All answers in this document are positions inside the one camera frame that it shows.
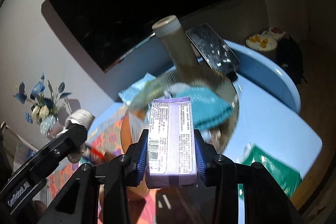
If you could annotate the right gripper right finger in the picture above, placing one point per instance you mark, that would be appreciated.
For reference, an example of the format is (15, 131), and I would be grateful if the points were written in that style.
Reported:
(264, 200)

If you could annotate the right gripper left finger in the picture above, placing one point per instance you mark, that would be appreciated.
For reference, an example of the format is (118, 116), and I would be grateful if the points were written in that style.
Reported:
(77, 201)

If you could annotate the purple tissue pack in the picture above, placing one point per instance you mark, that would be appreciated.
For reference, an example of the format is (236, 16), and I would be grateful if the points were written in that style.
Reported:
(171, 160)

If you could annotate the teal towel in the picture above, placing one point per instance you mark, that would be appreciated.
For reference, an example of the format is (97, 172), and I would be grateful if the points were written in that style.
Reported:
(208, 109)

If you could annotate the white plush rabbit toy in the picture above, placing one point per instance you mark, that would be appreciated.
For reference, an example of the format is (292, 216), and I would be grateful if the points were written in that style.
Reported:
(83, 118)

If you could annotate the person's right hand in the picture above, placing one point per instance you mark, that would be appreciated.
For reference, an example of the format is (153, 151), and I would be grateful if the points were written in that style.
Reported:
(39, 207)

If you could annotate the green foil packet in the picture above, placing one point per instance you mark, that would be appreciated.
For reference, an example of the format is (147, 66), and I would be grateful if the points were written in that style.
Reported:
(287, 177)

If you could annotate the floral orange table mat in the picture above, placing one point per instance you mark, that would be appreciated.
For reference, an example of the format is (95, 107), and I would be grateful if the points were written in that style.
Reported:
(104, 135)

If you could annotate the amber ribbed glass bowl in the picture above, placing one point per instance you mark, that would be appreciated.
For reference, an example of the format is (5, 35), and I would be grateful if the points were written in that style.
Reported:
(138, 112)

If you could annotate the blue tissue pack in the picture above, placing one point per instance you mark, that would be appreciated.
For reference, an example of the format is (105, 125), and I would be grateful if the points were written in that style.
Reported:
(128, 95)

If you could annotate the black smartphone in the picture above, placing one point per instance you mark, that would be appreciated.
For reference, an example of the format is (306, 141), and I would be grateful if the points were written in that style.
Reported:
(214, 50)

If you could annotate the plate of orange slices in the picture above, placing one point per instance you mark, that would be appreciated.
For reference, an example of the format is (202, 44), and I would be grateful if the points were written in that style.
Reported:
(262, 43)

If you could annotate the brown thermos bottle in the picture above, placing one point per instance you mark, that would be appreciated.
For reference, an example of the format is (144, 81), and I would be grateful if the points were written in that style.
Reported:
(171, 34)

